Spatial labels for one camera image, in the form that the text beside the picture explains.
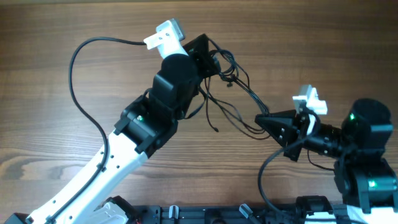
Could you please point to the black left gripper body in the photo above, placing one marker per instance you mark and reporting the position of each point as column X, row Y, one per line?
column 201, row 69

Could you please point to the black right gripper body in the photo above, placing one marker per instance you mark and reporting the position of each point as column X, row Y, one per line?
column 293, row 149

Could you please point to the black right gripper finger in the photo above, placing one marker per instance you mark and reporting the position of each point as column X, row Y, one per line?
column 282, row 114
column 281, row 128

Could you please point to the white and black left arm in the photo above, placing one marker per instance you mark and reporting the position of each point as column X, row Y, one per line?
column 144, row 127

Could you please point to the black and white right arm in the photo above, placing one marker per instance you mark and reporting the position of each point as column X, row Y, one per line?
column 365, row 180

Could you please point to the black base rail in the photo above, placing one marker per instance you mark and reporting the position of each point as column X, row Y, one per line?
column 204, row 215

